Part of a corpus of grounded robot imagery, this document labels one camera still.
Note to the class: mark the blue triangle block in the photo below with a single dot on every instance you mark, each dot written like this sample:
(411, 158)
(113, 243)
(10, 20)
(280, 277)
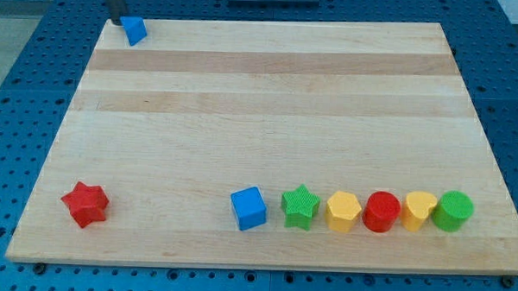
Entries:
(135, 29)

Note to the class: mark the blue cube block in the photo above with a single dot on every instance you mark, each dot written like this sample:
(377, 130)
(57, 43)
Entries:
(249, 208)

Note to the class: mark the wooden board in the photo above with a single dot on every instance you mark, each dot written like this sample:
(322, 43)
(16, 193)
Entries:
(198, 110)

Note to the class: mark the green star block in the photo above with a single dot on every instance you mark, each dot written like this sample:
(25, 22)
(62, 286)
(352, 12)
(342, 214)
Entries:
(299, 207)

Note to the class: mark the yellow hexagon block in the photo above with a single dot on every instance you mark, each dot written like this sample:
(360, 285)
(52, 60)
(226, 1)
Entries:
(342, 211)

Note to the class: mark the red cylinder block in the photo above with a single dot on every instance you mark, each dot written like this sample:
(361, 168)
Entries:
(381, 211)

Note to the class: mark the red star block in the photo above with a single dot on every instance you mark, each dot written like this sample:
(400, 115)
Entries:
(86, 204)

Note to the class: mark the green cylinder block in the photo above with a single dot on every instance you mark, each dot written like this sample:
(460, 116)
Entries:
(453, 210)

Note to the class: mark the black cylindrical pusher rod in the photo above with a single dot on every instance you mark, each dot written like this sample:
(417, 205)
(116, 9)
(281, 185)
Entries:
(117, 9)

